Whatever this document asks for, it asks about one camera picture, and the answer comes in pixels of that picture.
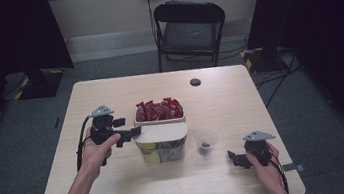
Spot yellow-green packet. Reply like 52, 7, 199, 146
137, 139, 159, 153
142, 149, 162, 166

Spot pile of red packets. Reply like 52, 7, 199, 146
133, 95, 185, 125

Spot dark curtain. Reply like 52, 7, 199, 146
240, 0, 344, 177
0, 0, 87, 168

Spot small dark item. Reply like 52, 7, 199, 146
199, 140, 212, 151

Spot black floor cables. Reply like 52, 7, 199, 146
250, 49, 311, 111

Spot beige box lid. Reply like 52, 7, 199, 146
133, 119, 191, 147

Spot white container of red packets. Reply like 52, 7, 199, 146
130, 100, 192, 167

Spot black stand base striped tape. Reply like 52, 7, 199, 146
239, 42, 294, 77
10, 66, 69, 103

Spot person's right hand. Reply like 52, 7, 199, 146
244, 140, 286, 194

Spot grey tape strip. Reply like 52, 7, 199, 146
282, 160, 307, 174

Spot clear plastic cup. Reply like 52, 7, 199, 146
193, 128, 221, 158

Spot hand-held gripper black cable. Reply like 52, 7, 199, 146
70, 115, 104, 194
268, 154, 291, 194

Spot right hand-held gripper black cable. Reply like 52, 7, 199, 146
268, 154, 291, 194

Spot left hand-held gripper black cable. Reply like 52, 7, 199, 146
70, 115, 104, 194

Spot person's left hand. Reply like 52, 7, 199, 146
74, 123, 127, 183

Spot black wall cable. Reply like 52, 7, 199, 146
145, 0, 160, 48

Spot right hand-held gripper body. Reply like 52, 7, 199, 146
241, 127, 281, 170

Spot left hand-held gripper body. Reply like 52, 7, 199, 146
86, 102, 126, 148

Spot black folding chair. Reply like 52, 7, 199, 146
150, 0, 233, 75

